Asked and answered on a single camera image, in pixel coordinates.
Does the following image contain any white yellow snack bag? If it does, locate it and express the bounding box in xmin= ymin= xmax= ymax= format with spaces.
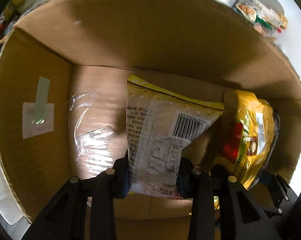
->
xmin=126 ymin=75 xmax=224 ymax=199

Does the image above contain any grey chair with snacks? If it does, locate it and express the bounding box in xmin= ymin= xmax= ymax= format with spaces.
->
xmin=233 ymin=0 xmax=288 ymax=43

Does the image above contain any yellow black snack bag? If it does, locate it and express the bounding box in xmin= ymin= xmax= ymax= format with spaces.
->
xmin=214 ymin=90 xmax=280 ymax=190

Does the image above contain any brown cardboard box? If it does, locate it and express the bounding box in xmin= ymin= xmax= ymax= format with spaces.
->
xmin=0 ymin=0 xmax=301 ymax=239

